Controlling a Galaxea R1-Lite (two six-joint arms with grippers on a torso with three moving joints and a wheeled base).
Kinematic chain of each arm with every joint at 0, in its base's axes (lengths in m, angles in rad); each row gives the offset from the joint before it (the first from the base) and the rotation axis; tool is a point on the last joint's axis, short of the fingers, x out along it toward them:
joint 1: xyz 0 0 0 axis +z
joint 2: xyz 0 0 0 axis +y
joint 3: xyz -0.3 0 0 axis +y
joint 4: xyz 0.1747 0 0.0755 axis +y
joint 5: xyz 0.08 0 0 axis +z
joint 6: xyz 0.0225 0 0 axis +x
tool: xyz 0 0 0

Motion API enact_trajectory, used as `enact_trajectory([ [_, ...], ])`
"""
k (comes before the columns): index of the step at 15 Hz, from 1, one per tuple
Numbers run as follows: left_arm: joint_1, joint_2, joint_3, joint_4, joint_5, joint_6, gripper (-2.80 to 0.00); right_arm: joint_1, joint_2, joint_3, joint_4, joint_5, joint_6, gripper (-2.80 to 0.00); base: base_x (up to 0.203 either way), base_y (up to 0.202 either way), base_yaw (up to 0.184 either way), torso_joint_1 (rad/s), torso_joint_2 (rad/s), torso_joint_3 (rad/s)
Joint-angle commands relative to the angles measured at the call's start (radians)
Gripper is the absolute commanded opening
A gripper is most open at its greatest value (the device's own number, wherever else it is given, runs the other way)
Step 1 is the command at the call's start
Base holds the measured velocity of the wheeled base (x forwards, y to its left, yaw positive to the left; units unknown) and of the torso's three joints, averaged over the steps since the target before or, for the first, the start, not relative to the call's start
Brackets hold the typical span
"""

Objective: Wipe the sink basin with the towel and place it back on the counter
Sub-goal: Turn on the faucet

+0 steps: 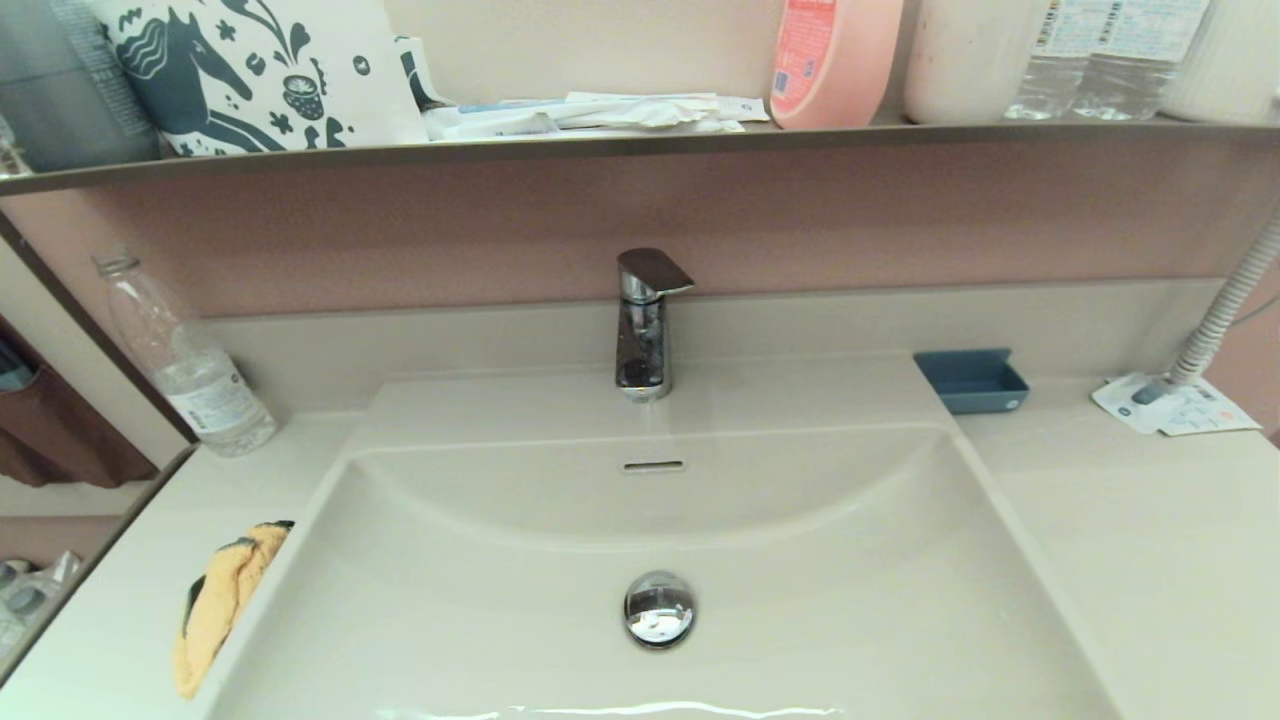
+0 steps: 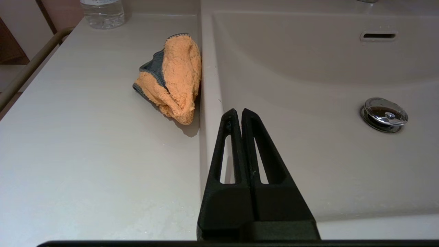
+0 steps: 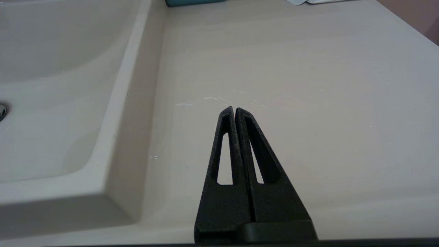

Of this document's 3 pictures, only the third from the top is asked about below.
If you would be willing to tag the white ceramic sink basin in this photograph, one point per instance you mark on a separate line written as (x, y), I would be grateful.
(51, 137)

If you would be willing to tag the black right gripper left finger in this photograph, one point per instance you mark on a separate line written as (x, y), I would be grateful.
(223, 206)

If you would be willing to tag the chrome sink drain stopper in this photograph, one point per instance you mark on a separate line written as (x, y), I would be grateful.
(2, 111)

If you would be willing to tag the blue plastic soap dish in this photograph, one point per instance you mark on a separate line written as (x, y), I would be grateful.
(195, 2)

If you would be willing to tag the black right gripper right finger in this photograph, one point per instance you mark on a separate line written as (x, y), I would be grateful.
(277, 202)

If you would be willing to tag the white printed paper leaflet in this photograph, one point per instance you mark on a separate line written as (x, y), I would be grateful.
(325, 1)

